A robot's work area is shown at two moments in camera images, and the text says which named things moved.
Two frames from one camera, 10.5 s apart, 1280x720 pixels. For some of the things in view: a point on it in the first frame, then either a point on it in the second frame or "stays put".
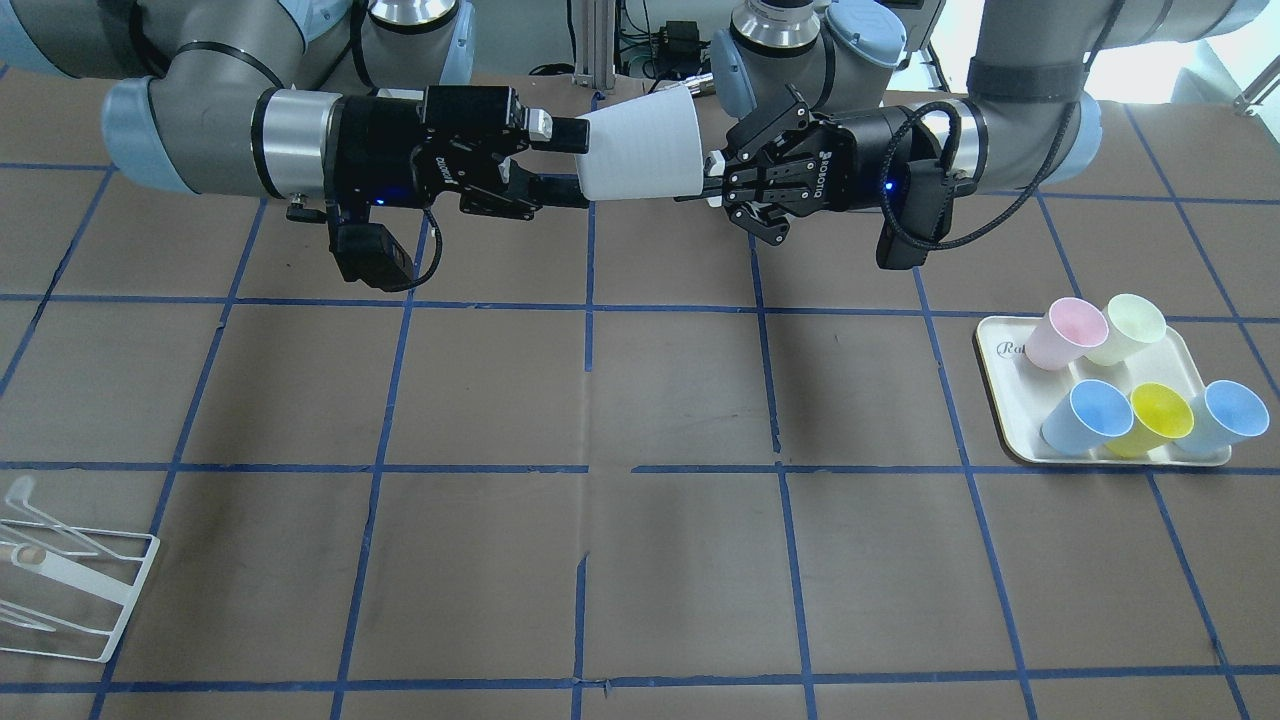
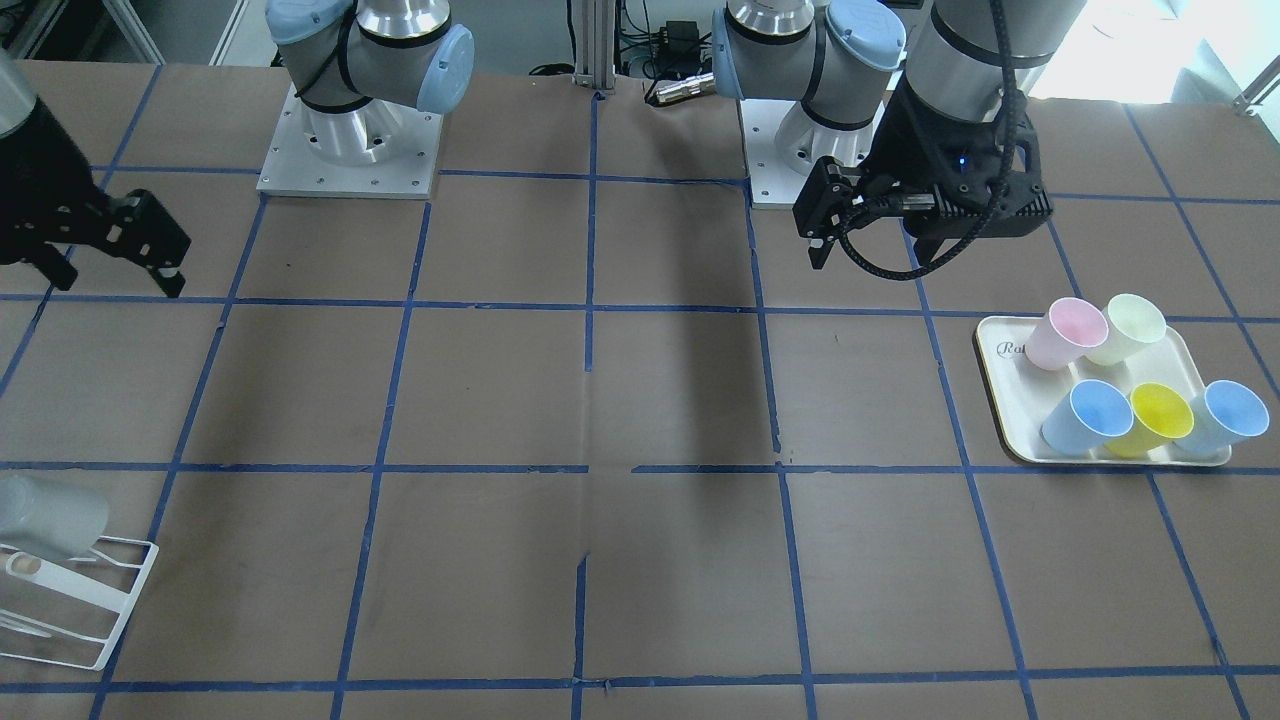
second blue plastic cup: x=1225 y=413 stays put
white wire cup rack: x=65 y=589 stays put
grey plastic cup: x=650 y=146 → x=55 y=518
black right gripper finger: x=547 y=190 → x=57 y=268
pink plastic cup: x=1070 y=329 stays put
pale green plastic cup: x=1133 y=322 stays put
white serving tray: x=1021 y=394 stays put
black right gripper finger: x=569 y=134 → x=171 y=285
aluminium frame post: x=595 y=27 stays put
